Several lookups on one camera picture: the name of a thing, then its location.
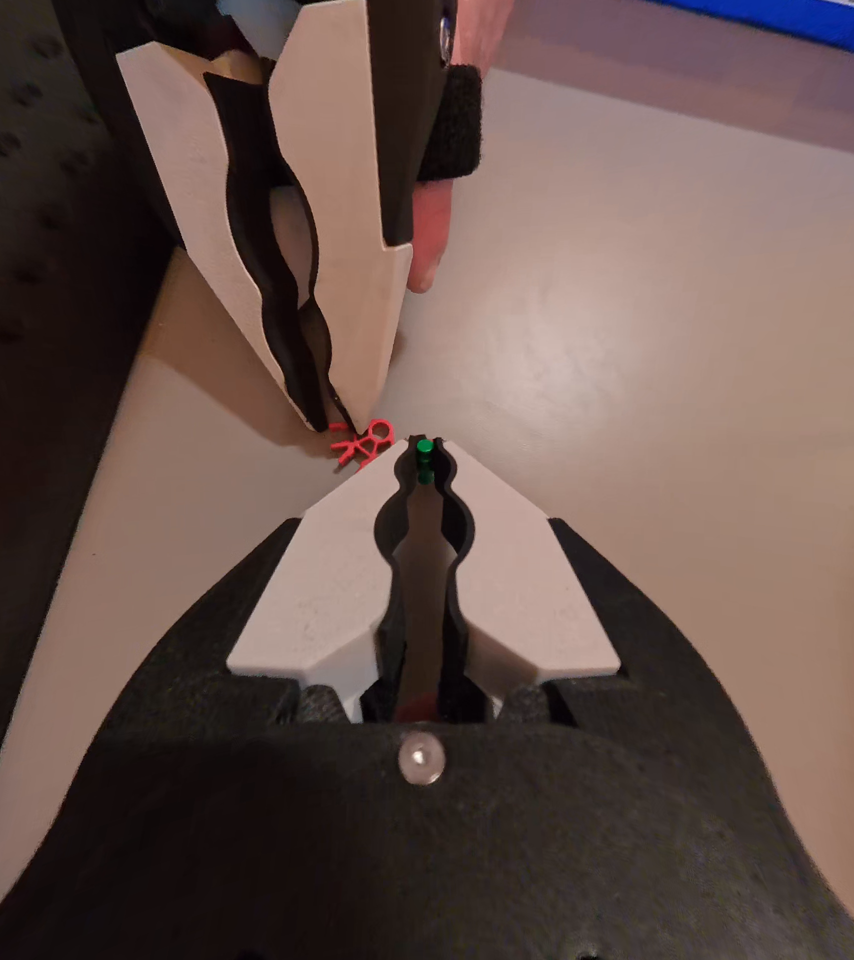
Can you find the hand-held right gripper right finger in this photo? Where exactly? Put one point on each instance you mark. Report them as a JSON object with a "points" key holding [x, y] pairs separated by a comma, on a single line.
{"points": [[532, 600]]}

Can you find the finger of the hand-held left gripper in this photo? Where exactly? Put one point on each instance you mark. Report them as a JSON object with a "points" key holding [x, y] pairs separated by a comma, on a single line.
{"points": [[187, 165], [344, 150]]}

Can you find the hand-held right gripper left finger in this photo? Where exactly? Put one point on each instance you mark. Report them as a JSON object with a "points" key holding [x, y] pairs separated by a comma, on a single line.
{"points": [[322, 600]]}

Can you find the small red fan connector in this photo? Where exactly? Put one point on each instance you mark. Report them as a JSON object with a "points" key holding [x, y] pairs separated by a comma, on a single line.
{"points": [[365, 448]]}

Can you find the green small rod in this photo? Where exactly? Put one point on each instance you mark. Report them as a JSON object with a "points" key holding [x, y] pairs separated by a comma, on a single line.
{"points": [[425, 450]]}

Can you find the blue plastic bin white tag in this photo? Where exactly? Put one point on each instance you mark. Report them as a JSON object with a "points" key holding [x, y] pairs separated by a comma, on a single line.
{"points": [[772, 22]]}

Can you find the person's left hand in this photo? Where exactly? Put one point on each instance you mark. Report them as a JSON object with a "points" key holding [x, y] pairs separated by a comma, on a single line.
{"points": [[431, 232]]}

